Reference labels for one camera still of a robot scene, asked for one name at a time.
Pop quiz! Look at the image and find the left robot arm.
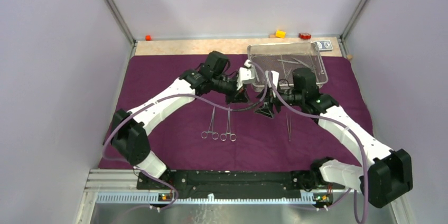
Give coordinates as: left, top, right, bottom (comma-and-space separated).
105, 51, 256, 189

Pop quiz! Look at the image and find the blue playing card deck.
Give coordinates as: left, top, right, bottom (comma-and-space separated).
313, 40, 333, 52

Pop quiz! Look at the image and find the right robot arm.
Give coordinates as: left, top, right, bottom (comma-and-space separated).
265, 68, 413, 208

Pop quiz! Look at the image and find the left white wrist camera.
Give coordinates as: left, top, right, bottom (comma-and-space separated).
236, 60, 257, 90

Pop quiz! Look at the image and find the steel needle holder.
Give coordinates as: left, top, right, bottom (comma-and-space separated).
286, 114, 292, 142

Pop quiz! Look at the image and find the purple cloth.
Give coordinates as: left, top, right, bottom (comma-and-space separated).
117, 55, 358, 172

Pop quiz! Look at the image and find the red small block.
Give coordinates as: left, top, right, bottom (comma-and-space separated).
298, 32, 312, 40

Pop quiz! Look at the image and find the steel forceps clamp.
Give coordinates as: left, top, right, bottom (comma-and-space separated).
201, 107, 219, 140

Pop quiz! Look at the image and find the yellow small block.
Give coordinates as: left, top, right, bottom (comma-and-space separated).
275, 30, 286, 39

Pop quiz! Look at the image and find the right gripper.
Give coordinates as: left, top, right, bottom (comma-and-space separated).
253, 83, 304, 118

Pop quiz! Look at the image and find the steel hemostat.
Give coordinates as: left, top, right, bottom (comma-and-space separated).
219, 111, 237, 142

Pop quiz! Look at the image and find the metal mesh instrument tray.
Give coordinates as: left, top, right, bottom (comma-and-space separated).
247, 42, 328, 92

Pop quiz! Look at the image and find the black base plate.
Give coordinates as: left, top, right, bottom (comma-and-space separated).
136, 170, 317, 199

